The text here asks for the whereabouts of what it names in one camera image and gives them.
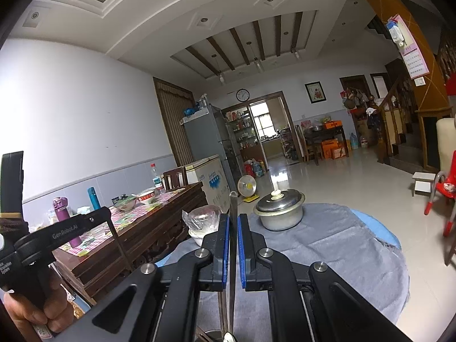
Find red-capped plastic bottle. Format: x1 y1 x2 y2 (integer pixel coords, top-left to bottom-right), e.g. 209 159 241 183
150 163 164 195

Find metal pot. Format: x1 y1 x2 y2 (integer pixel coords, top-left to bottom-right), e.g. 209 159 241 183
254 201 304 231

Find small electric fan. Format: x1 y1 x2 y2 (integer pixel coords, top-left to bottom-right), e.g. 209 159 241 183
237 175 260 203

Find framed wall picture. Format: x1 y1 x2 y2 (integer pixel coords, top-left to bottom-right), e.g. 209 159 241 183
304 82 326 104

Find grey refrigerator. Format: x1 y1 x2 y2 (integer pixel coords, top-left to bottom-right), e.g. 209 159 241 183
180 105 243 195

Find teal thermos bottle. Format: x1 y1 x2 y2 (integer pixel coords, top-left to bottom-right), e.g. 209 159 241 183
88 187 101 211

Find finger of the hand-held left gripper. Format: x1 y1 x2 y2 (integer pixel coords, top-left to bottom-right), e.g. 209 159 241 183
30 207 134 272

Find wooden staircase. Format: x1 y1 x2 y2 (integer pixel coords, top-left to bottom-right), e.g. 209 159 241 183
378 75 442 172

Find metal tongs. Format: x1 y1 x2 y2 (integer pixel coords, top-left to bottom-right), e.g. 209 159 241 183
218 190 239 333

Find dark wooden dining table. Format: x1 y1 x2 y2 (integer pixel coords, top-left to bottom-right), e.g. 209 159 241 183
304 125 348 164

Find display shelf with bottles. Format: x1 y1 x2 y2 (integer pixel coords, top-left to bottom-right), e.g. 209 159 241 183
224 109 266 161

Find white step stool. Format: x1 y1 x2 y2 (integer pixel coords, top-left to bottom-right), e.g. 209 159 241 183
412 172 436 197

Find white bowl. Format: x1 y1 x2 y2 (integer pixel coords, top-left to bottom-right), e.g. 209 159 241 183
188 229 211 247

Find person's left hand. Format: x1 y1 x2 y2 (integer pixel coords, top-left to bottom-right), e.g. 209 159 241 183
3 266 75 341

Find white chest freezer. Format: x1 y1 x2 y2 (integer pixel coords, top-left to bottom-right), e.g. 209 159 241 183
183 154 232 214

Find grey tablecloth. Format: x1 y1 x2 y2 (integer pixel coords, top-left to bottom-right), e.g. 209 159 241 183
162 203 410 342

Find floral table runner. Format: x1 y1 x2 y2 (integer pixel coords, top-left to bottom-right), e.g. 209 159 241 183
68 189 186 257

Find dark wooden sideboard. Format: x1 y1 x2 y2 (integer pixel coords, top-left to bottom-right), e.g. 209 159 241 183
52 182 209 305

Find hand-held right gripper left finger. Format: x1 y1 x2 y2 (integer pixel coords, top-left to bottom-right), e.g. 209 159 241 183
50 214 230 342

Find red plastic chair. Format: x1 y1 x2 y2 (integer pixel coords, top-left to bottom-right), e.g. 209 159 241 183
424 171 456 237

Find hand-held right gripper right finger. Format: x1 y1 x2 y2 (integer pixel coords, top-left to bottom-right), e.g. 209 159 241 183
238 214 424 342

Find blue table cover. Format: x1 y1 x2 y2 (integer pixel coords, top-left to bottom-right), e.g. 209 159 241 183
155 209 401 268

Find clear plastic bag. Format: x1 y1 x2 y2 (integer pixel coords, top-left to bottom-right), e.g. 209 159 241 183
182 205 219 234

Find purple thermos bottle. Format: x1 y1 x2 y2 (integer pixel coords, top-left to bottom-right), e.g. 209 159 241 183
53 197 83 248

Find wall calendar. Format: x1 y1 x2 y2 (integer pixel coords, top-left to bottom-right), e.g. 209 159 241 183
385 14 429 80

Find orange wooden pillar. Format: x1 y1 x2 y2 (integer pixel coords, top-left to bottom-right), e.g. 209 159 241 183
353 0 453 111

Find covered patterned bowl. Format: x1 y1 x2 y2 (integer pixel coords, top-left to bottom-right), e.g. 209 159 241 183
112 194 138 211

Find metal pot lid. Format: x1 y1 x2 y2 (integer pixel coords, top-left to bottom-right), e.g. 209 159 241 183
254 190 306 216

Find dark wooden chair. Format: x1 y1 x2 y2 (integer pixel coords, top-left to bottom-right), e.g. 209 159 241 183
163 167 188 190

